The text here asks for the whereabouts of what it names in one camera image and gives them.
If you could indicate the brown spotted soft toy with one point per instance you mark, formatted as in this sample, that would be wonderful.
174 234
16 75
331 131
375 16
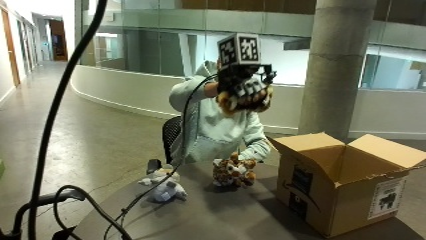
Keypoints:
226 101

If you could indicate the white curved balustrade with glass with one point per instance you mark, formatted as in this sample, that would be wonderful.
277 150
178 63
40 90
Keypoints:
128 90

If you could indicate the wooden door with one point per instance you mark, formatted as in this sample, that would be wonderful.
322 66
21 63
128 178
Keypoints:
9 50

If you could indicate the giraffe soft toy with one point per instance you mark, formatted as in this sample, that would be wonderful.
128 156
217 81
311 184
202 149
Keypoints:
233 171

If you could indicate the grey and white soft toy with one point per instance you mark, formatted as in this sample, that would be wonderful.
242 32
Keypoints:
166 188

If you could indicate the black mesh office chair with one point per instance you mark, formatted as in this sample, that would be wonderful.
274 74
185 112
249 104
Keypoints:
170 133

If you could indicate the white cube with black markers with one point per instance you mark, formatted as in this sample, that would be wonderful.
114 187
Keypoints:
239 50

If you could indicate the concrete column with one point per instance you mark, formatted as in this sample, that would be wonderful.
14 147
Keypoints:
337 66

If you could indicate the the person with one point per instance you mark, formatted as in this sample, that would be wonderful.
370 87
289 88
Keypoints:
219 130

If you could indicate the open cardboard box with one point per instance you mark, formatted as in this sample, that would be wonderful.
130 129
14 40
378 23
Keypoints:
341 186

